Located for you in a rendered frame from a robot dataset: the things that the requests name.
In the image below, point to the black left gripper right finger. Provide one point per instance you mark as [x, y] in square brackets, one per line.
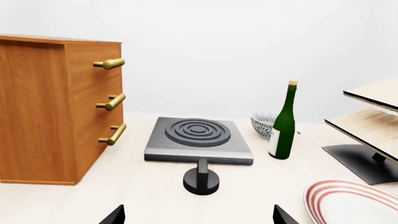
[282, 217]

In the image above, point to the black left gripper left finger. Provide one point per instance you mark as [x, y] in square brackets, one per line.
[115, 217]

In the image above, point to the black stove knob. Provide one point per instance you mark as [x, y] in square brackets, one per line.
[201, 178]

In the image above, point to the grey single-burner stove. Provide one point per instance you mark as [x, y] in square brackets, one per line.
[199, 140]

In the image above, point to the white plate with red rings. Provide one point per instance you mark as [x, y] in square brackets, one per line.
[348, 203]

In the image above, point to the green wine bottle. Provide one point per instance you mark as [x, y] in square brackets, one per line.
[283, 130]

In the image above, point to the white patterned bowl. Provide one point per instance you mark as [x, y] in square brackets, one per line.
[262, 123]

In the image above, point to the two-tier wooden shelf rack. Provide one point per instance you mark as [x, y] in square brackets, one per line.
[367, 130]

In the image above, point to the wooden drawer cabinet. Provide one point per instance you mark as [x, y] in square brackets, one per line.
[46, 112]

